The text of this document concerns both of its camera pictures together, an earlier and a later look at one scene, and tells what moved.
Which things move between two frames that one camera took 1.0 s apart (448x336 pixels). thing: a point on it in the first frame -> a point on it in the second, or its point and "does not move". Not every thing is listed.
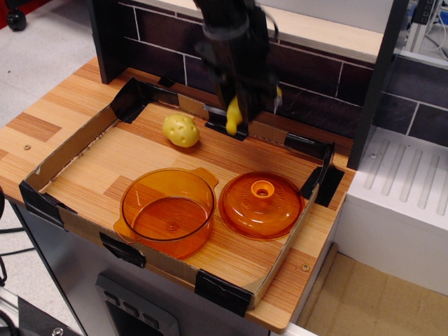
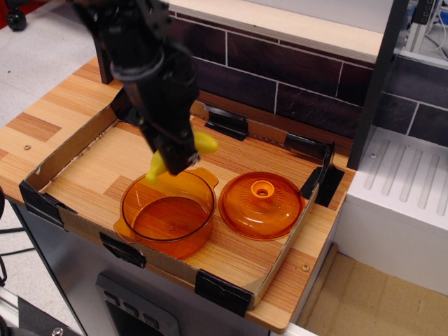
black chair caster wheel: x=17 y=20 does not move
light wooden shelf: x=344 y=39 does not move
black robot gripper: x=240 y=57 -> x=163 y=101
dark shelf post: x=367 y=119 does not move
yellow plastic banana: x=234 y=113 -> x=203 y=145
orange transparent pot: x=170 y=211 does not move
